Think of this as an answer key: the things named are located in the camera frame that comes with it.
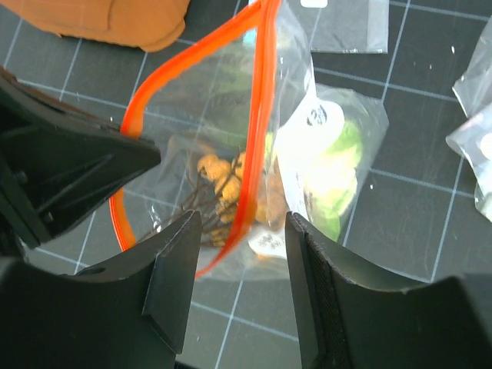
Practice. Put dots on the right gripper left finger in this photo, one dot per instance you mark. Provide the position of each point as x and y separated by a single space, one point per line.
129 311

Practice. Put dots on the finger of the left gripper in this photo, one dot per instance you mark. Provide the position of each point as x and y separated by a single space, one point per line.
58 164

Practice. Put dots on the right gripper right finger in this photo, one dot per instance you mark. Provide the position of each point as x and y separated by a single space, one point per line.
352 313

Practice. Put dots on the brown toy longan bunch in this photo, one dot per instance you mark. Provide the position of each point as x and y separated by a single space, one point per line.
211 185

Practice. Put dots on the toy cauliflower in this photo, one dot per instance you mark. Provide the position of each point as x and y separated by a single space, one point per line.
317 152

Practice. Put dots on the orange zipper clear bag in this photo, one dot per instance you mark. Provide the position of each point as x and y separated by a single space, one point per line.
228 93

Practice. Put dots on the polka dot zip bag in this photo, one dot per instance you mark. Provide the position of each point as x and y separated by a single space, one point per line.
472 141

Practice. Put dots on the clear crumpled plastic bag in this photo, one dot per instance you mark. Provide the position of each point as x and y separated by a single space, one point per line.
473 88

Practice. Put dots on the blue zipper clear bag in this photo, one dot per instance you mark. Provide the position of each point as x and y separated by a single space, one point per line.
345 26

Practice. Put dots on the orange plastic basket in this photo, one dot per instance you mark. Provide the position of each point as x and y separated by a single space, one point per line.
150 25

